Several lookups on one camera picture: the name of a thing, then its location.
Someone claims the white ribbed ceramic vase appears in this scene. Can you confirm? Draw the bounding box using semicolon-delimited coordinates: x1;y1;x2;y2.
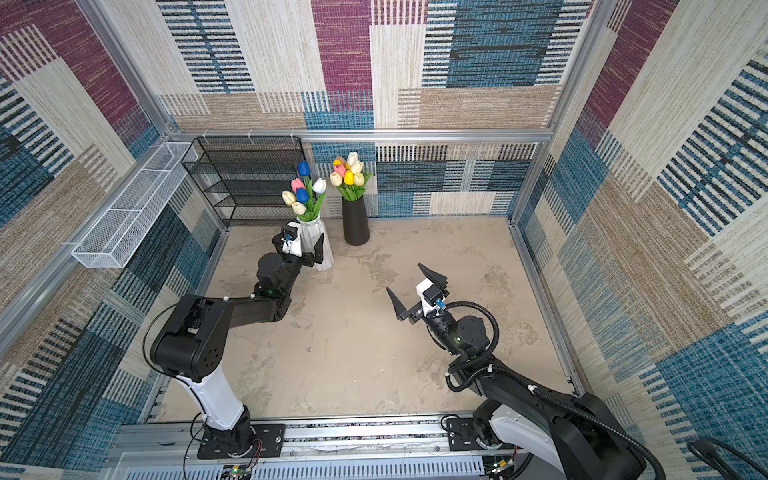
299;217;334;272

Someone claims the black cylindrical vase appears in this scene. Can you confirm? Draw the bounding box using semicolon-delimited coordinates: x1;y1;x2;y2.
342;197;370;246

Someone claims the cream yellow tulip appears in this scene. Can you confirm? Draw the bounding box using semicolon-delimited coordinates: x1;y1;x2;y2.
292;201;308;222

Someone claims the small blue tulip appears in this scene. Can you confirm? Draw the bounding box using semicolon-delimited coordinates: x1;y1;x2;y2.
298;161;313;204

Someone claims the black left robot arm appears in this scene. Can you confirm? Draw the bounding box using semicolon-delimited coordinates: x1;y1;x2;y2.
142;223;326;460

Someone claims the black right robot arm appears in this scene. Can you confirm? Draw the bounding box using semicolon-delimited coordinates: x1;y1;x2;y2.
388;265;666;479

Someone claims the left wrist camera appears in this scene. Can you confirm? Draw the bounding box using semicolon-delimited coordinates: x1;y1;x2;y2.
281;222;303;258

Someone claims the black wire shelf rack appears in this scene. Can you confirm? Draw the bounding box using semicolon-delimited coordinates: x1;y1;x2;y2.
181;136;306;227

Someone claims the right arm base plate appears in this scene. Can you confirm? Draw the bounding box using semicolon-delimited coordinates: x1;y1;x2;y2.
439;414;500;451

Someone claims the aluminium front rail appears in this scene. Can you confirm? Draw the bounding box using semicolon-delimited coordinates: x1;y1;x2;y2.
99;414;564;479

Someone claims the white wire mesh basket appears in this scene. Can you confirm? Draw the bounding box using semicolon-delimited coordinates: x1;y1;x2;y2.
71;142;190;269

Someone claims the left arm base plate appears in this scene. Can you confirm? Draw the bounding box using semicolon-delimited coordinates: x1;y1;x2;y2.
196;424;286;460

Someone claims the black cable bottom right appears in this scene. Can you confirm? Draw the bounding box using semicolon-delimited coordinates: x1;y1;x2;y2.
686;436;768;480

